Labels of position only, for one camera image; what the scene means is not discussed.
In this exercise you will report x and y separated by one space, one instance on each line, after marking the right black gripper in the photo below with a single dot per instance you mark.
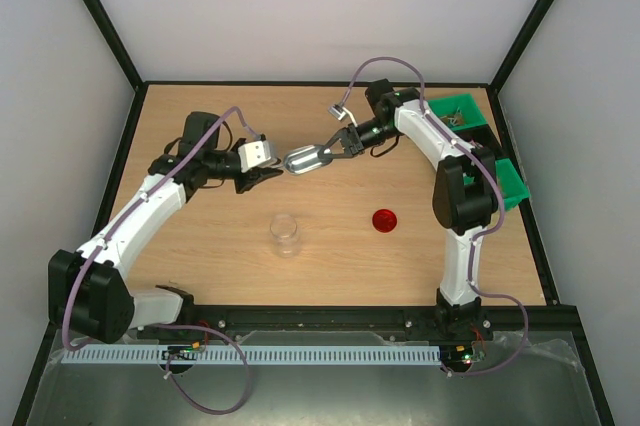
351 139

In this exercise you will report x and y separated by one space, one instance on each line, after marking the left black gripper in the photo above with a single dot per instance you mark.
256 175

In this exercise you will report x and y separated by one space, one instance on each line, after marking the silver metal scoop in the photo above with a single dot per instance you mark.
305 159

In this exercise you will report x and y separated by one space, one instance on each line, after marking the green bin with lollipops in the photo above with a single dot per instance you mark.
458 112

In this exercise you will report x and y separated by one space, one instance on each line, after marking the black bin with swirl lollipops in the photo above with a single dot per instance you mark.
483 136

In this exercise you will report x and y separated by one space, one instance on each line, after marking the green bin with gummy candies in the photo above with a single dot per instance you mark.
512 186

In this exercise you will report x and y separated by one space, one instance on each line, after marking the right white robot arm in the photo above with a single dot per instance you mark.
465 194

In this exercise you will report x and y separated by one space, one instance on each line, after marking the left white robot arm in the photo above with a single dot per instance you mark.
88 297

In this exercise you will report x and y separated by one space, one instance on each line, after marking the clear glass jar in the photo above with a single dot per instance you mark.
285 235

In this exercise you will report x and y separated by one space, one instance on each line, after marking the red jar lid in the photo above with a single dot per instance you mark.
384 220

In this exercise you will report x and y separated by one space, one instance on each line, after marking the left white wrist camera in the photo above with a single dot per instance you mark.
260 153

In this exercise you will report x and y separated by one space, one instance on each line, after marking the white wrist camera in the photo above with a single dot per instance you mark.
260 153
338 112

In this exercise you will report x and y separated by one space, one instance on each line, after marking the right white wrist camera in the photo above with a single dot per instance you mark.
338 112

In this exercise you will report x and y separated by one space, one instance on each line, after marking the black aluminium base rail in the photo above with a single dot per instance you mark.
398 323

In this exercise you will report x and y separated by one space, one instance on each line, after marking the light blue cable duct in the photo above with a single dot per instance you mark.
256 355

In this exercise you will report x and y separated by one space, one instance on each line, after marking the black frame post left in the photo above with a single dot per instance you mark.
113 40

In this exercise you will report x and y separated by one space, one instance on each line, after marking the black frame post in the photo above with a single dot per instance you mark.
113 40
522 40

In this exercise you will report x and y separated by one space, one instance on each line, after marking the black frame post right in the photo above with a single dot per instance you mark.
522 40

